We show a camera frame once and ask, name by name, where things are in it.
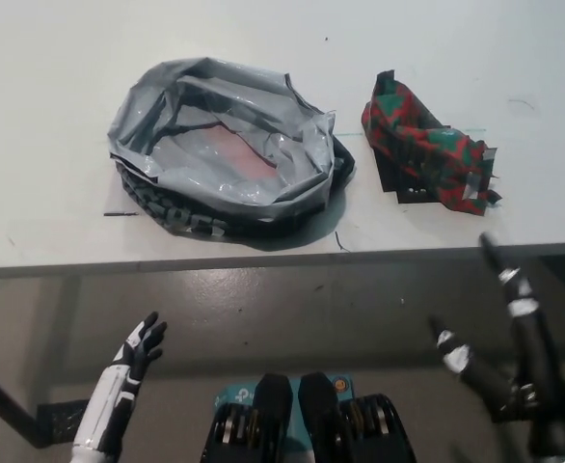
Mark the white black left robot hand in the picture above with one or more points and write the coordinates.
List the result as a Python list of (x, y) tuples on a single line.
[(114, 386)]

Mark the black grey plastic bag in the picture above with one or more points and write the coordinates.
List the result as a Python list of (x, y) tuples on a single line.
[(167, 125)]

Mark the red green coffee bean bag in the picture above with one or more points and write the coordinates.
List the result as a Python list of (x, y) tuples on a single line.
[(437, 140)]

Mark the black perforated floor plate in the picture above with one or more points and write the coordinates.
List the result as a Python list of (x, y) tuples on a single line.
[(61, 419)]

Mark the black slanted table leg bar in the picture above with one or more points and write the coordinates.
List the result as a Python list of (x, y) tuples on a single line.
[(3, 395)]

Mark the small black tape strip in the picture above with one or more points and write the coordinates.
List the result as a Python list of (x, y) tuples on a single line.
[(117, 214)]

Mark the pink flat item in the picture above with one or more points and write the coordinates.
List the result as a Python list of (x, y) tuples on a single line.
[(244, 154)]

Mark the black tape patch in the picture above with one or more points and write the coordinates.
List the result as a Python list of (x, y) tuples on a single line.
[(400, 182)]

